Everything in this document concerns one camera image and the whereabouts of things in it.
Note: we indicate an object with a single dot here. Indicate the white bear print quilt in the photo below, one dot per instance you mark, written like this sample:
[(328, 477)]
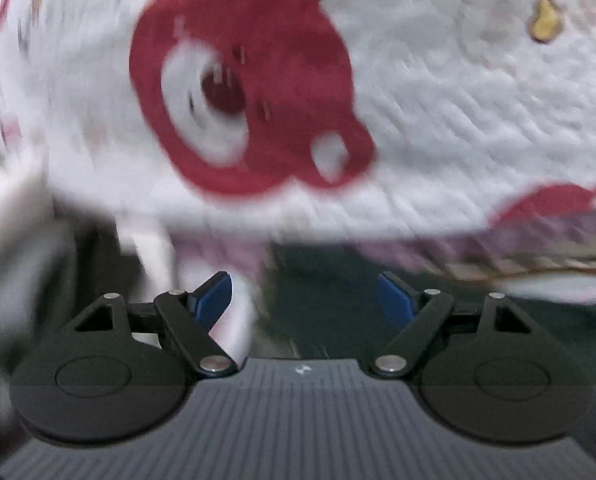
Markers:
[(413, 130)]

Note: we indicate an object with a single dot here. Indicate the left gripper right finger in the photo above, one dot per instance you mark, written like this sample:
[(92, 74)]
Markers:
[(417, 316)]

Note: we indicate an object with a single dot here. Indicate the white folded garment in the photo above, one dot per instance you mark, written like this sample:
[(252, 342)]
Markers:
[(38, 266)]

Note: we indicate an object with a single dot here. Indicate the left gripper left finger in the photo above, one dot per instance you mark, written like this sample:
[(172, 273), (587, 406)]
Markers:
[(187, 320)]

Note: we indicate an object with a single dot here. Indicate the dark blue denim jeans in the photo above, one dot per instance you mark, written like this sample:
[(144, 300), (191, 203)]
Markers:
[(321, 303)]

